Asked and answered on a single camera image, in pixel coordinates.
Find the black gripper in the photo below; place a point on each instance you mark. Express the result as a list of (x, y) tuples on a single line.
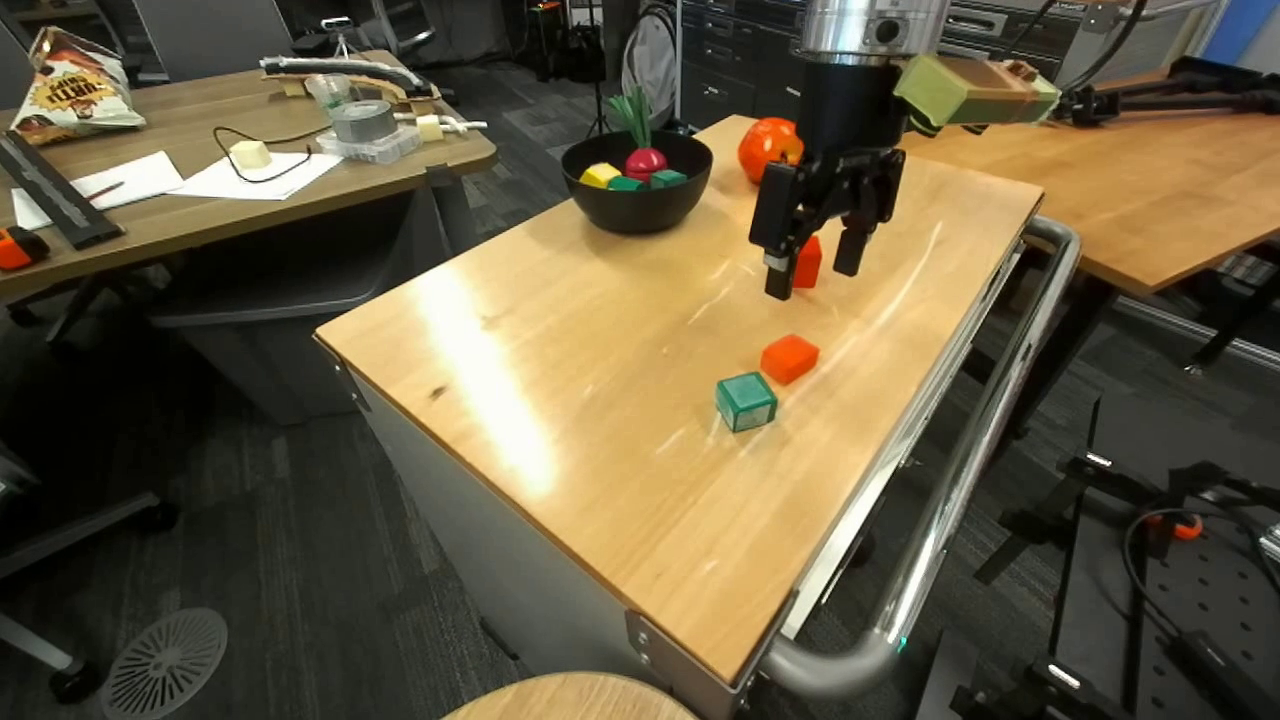
[(825, 185)]

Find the red-orange wooden cube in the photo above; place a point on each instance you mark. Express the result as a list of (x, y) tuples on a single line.
[(809, 267)]

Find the orange wooden cube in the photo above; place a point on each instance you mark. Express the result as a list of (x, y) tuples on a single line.
[(790, 363)]

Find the orange apple toy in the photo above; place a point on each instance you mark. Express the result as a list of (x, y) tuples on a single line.
[(763, 146)]

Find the green wooden cube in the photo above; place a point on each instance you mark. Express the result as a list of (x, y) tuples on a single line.
[(745, 402), (671, 176)]

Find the green arched wooden block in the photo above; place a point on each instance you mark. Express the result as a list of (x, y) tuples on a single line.
[(621, 185)]

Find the yellow wooden cube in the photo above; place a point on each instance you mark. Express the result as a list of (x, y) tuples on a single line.
[(601, 175)]

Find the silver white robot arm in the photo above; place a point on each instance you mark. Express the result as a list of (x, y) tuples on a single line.
[(865, 81)]

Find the black bowl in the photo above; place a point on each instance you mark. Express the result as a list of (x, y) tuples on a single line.
[(641, 217)]

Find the black drawer cabinet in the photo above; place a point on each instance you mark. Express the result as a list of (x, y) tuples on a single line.
[(742, 63)]

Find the wooden workbench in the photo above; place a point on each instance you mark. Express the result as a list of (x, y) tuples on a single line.
[(1160, 185)]

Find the black tripod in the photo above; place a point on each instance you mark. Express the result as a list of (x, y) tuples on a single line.
[(1160, 98)]

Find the grey plastic bin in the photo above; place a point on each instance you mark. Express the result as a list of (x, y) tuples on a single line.
[(1160, 43)]

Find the white power adapter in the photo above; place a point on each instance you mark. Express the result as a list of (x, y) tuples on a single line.
[(434, 129)]

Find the grey metal tool cart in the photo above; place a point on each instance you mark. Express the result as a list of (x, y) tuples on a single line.
[(504, 562)]

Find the clear plastic container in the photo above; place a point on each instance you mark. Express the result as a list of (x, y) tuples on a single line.
[(362, 129)]

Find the dark office chair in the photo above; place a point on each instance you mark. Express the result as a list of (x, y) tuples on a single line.
[(387, 26)]

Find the blue panel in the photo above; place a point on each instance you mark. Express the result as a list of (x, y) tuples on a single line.
[(1253, 26)]

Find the round wooden stool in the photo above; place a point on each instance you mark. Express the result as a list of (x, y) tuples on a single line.
[(575, 703)]

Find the curved black white band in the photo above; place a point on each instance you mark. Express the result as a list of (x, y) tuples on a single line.
[(334, 66)]

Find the black perforated breadboard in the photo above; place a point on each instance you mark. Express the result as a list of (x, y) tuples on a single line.
[(1225, 625)]

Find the large white paper sheet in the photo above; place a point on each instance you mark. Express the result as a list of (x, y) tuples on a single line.
[(264, 181)]

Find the white round puck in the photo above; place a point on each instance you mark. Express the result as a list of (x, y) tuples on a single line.
[(248, 152)]

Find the wooden office desk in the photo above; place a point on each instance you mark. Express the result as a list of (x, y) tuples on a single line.
[(203, 220)]

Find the grey office chair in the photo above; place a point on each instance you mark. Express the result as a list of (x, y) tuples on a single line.
[(215, 32)]

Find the small white paper sheet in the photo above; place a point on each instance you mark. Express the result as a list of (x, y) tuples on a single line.
[(135, 181)]

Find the long black bar device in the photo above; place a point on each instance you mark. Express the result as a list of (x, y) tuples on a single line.
[(63, 200)]

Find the chips bag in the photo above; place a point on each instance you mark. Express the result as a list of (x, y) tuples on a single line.
[(74, 95)]

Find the dark office chair base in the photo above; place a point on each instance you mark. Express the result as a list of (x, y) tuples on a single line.
[(95, 526)]

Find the round floor grille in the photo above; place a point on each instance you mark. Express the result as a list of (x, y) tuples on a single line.
[(161, 667)]

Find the small orange object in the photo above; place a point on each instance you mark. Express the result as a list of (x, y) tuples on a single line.
[(19, 252)]

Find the black camera stand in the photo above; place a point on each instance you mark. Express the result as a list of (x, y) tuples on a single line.
[(1074, 535)]

